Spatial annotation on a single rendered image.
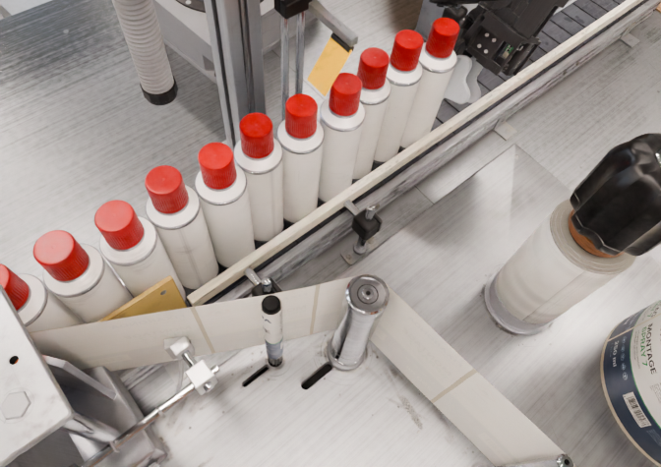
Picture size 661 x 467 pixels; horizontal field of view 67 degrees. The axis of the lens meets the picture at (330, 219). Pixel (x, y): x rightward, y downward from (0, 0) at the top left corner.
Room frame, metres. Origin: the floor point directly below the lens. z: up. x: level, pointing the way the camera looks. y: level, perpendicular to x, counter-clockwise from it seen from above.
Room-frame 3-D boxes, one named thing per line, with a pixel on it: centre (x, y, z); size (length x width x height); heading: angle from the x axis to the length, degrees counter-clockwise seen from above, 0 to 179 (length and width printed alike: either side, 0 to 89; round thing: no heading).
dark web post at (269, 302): (0.14, 0.04, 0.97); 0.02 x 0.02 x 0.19
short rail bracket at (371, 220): (0.33, -0.05, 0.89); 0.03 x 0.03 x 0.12; 47
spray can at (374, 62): (0.43, -0.02, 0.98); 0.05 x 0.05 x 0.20
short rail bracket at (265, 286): (0.22, 0.07, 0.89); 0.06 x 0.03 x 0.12; 47
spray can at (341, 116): (0.39, 0.00, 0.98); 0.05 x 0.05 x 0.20
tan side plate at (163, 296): (0.15, 0.18, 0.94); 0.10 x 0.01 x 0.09; 137
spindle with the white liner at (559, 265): (0.26, -0.25, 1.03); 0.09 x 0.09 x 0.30
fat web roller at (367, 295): (0.17, -0.04, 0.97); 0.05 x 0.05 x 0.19
